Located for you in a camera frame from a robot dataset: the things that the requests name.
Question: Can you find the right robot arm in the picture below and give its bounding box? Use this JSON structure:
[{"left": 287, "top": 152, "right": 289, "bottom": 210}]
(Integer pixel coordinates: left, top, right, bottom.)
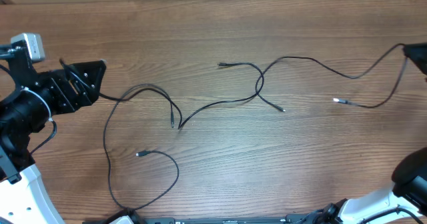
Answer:
[{"left": 300, "top": 43, "right": 426, "bottom": 223}]

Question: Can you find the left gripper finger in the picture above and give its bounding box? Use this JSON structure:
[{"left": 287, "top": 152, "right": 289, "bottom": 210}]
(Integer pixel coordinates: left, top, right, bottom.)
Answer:
[
  {"left": 75, "top": 74, "right": 99, "bottom": 106},
  {"left": 59, "top": 59, "right": 106, "bottom": 87}
]

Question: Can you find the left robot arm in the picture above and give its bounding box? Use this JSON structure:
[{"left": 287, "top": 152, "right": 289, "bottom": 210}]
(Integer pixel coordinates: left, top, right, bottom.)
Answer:
[{"left": 1, "top": 40, "right": 106, "bottom": 223}]

